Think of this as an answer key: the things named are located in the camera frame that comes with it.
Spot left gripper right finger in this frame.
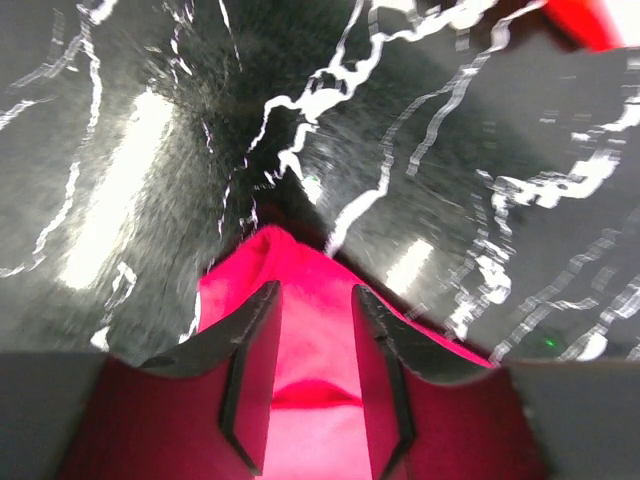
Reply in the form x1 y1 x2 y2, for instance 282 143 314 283
352 286 639 479

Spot folded red orange t shirts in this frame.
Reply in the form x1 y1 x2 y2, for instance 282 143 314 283
543 0 624 53

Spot black marble pattern mat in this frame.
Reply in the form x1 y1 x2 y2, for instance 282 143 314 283
1 1 639 362

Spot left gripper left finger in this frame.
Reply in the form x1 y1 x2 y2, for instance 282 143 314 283
1 281 282 479

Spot bright pink t shirt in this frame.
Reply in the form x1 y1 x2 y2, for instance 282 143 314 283
196 227 494 479

